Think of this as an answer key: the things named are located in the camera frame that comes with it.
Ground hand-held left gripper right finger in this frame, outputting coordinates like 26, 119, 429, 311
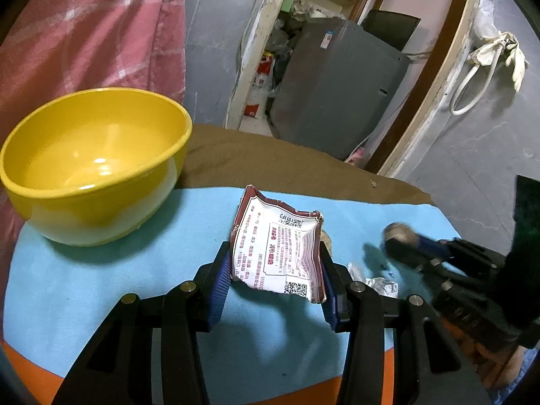
321, 246, 492, 405

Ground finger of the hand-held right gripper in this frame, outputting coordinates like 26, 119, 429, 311
385, 240, 449, 288
411, 233, 465, 263

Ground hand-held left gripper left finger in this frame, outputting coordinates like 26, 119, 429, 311
51, 240, 232, 405

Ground white and maroon packet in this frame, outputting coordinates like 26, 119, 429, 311
230, 184, 326, 305

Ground person's right hand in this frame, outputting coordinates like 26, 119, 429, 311
475, 336, 526, 389

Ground crumpled silver wrapper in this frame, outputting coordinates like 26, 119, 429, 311
364, 276, 400, 298

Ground light blue cloth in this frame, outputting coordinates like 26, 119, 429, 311
2, 187, 465, 383

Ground brown blanket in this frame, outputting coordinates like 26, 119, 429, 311
174, 123, 433, 206

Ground grey refrigerator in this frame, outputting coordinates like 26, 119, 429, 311
269, 16, 412, 162

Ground yellow plastic bowl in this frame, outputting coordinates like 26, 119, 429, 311
0, 87, 194, 248

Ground white rubber gloves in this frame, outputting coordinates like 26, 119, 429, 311
468, 31, 529, 92

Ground red and white bag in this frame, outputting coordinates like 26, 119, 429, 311
243, 50, 277, 120

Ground black flat panel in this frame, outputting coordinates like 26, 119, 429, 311
360, 8, 422, 52

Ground pile of plastic bags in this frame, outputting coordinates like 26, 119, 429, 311
267, 0, 326, 58

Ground pink checked towel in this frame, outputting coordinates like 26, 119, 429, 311
0, 0, 187, 262

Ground wooden door frame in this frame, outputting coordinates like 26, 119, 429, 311
223, 0, 487, 178

